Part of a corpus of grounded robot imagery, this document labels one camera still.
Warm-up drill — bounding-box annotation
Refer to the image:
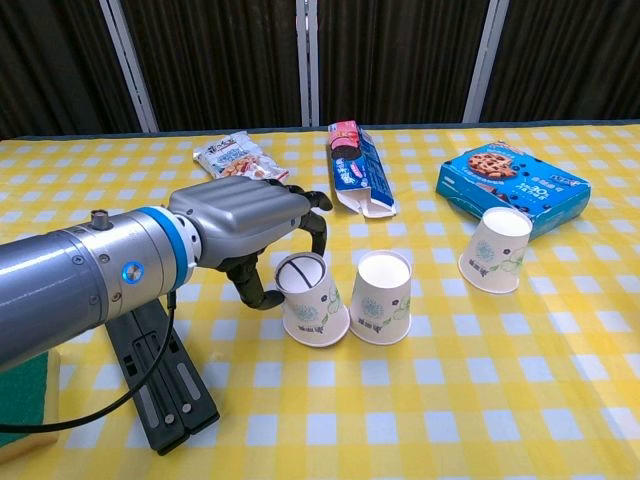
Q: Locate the white snack bag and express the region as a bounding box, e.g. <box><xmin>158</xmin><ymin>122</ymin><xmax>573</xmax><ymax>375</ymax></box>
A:
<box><xmin>192</xmin><ymin>130</ymin><xmax>291</xmax><ymax>182</ymax></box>

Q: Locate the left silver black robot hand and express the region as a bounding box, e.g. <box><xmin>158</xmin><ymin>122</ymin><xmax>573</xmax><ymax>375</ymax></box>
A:
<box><xmin>168</xmin><ymin>175</ymin><xmax>334</xmax><ymax>311</ymax></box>

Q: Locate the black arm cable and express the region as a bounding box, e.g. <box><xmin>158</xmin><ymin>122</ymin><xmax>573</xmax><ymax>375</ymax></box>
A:
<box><xmin>0</xmin><ymin>292</ymin><xmax>177</xmax><ymax>434</ymax></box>

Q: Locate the black folding stand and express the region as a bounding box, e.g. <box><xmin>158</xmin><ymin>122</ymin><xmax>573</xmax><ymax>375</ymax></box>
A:
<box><xmin>103</xmin><ymin>297</ymin><xmax>221</xmax><ymax>456</ymax></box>

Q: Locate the green yellow sponge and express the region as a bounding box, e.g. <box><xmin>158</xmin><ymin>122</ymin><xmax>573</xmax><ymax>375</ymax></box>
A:
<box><xmin>0</xmin><ymin>349</ymin><xmax>62</xmax><ymax>451</ymax></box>

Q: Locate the paper cup with black line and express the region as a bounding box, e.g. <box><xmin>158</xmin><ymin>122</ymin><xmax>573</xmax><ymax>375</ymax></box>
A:
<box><xmin>273</xmin><ymin>252</ymin><xmax>351</xmax><ymax>348</ymax></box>

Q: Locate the blue chocolate chip cookie box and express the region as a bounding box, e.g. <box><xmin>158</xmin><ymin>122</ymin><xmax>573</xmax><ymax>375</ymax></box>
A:
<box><xmin>433</xmin><ymin>141</ymin><xmax>592</xmax><ymax>241</ymax></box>

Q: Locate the black corrugated partition panel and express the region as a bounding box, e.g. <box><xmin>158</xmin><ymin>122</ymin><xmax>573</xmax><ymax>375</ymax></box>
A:
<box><xmin>122</xmin><ymin>0</ymin><xmax>306</xmax><ymax>134</ymax></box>
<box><xmin>317</xmin><ymin>0</ymin><xmax>491</xmax><ymax>126</ymax></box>
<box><xmin>479</xmin><ymin>0</ymin><xmax>640</xmax><ymax>124</ymax></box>
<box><xmin>0</xmin><ymin>0</ymin><xmax>146</xmax><ymax>141</ymax></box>

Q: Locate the blue pink cookie carton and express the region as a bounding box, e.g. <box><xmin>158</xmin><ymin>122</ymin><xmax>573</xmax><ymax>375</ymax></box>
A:
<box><xmin>327</xmin><ymin>120</ymin><xmax>398</xmax><ymax>220</ymax></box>

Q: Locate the yellow white checkered tablecloth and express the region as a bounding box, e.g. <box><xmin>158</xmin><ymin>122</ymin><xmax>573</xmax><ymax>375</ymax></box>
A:
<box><xmin>0</xmin><ymin>119</ymin><xmax>640</xmax><ymax>480</ymax></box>

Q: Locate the white partition post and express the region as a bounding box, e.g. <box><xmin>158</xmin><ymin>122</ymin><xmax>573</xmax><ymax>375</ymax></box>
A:
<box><xmin>294</xmin><ymin>0</ymin><xmax>321</xmax><ymax>127</ymax></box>
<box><xmin>462</xmin><ymin>0</ymin><xmax>511</xmax><ymax>123</ymax></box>
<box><xmin>98</xmin><ymin>0</ymin><xmax>160</xmax><ymax>134</ymax></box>

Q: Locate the white paper cup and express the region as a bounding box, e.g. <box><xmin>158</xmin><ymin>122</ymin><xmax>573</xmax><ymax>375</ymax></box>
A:
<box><xmin>457</xmin><ymin>205</ymin><xmax>533</xmax><ymax>295</ymax></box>
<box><xmin>348</xmin><ymin>249</ymin><xmax>414</xmax><ymax>346</ymax></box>

